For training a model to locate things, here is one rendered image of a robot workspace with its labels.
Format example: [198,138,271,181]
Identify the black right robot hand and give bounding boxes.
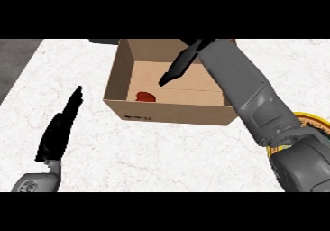
[157,39,216,88]

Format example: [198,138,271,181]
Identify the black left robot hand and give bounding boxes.
[33,85,83,163]

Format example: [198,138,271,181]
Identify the brown cardboard box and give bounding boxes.
[103,39,240,126]

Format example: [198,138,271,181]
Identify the red bell pepper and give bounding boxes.
[134,91,157,103]

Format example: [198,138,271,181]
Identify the yellow patterned plate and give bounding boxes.
[265,111,330,157]

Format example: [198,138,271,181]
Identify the dark grey object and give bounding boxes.
[88,39,120,46]

